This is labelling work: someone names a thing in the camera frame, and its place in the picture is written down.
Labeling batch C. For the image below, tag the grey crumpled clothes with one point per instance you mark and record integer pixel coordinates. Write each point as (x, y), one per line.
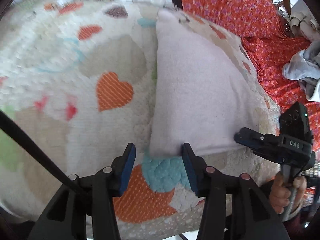
(304, 68)

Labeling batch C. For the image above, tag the beige crumpled cloth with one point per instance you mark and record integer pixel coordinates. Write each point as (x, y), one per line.
(304, 24)

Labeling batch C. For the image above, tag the heart patterned quilt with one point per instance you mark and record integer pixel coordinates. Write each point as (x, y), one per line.
(81, 82)

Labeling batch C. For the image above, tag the right hand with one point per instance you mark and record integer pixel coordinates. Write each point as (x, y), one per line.
(279, 195)

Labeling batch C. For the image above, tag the red floral bedsheet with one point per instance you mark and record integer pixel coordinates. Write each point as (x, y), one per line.
(269, 56)

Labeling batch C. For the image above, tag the red floral pillow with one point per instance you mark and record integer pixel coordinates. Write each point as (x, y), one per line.
(244, 18)

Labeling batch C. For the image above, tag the pale pink floral sweater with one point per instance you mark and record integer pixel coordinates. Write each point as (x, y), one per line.
(202, 98)

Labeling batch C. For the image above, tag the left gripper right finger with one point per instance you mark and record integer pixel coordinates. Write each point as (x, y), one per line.
(235, 207)

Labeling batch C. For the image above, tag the black camera box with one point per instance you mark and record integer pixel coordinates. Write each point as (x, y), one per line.
(295, 121)

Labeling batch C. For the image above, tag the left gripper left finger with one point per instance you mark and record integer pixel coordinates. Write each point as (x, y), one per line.
(65, 215)

